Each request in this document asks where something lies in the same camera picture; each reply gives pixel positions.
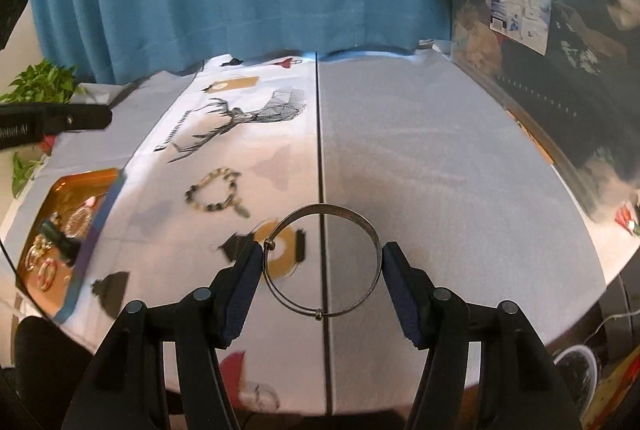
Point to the white paper label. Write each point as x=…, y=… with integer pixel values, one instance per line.
x=520, y=15

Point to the dark clear storage bin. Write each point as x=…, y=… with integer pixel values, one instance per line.
x=575, y=100

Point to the white printed tablecloth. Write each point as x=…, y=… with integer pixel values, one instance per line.
x=210, y=145

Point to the orange metal tray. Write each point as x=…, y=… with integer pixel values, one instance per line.
x=65, y=190

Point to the black chair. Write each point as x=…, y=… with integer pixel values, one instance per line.
x=45, y=375

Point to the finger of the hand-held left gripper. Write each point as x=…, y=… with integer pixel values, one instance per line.
x=82, y=116

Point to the silver bangle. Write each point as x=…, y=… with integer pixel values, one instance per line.
x=350, y=210

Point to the red white packet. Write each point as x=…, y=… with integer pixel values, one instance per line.
x=629, y=220

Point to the white round fan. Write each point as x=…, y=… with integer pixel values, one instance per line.
x=590, y=365

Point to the red plant pot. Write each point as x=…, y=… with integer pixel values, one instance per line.
x=49, y=144

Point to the grey table cloth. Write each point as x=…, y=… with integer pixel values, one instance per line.
x=450, y=190
x=115, y=125

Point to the green potted plant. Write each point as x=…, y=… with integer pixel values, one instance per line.
x=37, y=82

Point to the gold bangle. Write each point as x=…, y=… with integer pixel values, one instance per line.
x=44, y=280

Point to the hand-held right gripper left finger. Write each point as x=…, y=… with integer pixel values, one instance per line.
x=245, y=295

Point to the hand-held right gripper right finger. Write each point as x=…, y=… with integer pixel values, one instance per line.
x=402, y=295

